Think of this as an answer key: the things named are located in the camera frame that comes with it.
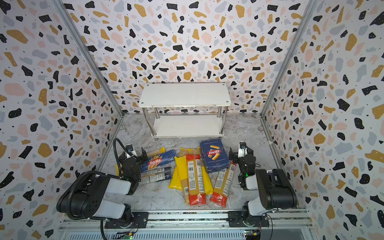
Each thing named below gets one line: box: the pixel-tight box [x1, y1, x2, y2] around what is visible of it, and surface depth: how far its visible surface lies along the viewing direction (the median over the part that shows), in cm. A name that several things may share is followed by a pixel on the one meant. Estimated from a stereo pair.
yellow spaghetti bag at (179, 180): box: [168, 155, 190, 204], surface depth 87 cm
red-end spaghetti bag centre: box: [186, 154, 206, 206], surface depth 84 cm
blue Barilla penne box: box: [199, 138, 230, 174], surface depth 91 cm
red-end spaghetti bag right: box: [210, 161, 237, 208], surface depth 85 cm
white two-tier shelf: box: [138, 82, 232, 139], surface depth 88 cm
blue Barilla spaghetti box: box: [140, 149, 177, 173], surface depth 92 cm
